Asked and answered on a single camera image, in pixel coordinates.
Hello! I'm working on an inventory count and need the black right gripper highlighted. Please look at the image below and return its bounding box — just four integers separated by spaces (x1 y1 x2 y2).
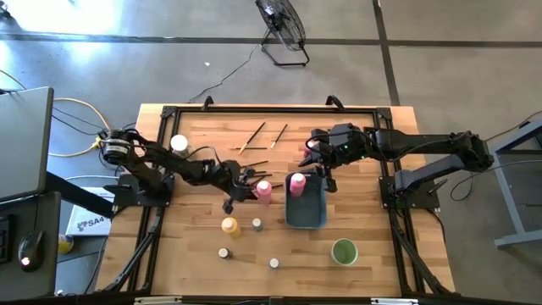
297 124 362 194

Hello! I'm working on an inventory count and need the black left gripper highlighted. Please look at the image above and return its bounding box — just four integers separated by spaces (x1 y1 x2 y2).
221 160 261 214

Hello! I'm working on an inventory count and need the pink paint bottle white cap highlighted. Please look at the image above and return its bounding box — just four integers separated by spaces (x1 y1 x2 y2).
255 180 274 205
289 172 307 198

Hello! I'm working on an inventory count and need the large yellow paint bottle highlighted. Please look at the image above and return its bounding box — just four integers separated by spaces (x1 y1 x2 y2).
220 216 242 238

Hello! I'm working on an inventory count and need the teal plastic bin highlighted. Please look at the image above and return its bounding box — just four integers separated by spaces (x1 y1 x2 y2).
285 170 329 230

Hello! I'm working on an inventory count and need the green cup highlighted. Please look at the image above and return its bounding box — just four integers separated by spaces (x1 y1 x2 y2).
330 237 359 267

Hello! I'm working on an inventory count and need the black floor fan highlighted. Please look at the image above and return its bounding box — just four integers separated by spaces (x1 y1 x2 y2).
255 0 312 68

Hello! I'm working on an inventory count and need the yellow power connector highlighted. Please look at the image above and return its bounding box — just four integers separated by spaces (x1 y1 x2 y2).
91 130 112 149

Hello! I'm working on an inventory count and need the white cardboard box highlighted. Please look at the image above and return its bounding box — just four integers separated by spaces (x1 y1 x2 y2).
65 186 116 237

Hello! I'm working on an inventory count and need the black metal bar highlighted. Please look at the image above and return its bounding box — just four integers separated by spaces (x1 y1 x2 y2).
44 171 115 219

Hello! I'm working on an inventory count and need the yellow round object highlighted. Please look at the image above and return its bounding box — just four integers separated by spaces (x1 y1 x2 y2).
58 233 75 256

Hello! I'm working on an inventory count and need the black desk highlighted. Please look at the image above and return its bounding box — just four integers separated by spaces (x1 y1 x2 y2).
0 191 63 300

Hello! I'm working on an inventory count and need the grey metal table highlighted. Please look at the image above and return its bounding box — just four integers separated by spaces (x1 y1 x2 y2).
492 119 542 250

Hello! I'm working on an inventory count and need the black computer mouse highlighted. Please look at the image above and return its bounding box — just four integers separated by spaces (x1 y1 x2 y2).
17 230 44 273

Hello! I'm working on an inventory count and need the grey monitor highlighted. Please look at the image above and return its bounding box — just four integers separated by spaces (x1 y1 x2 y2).
0 86 55 202

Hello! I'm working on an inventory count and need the black keyboard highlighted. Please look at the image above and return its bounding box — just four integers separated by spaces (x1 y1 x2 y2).
0 215 10 264

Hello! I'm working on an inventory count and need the black fan cable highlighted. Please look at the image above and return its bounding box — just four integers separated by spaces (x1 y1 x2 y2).
187 42 262 104

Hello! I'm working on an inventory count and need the silver bracket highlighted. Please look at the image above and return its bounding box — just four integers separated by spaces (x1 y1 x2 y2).
370 297 421 305
133 296 184 305

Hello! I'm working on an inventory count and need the black floor cable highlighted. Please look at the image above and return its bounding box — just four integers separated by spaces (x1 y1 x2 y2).
448 108 542 202

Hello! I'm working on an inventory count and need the yellow cable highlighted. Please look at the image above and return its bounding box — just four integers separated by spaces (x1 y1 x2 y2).
47 97 113 158

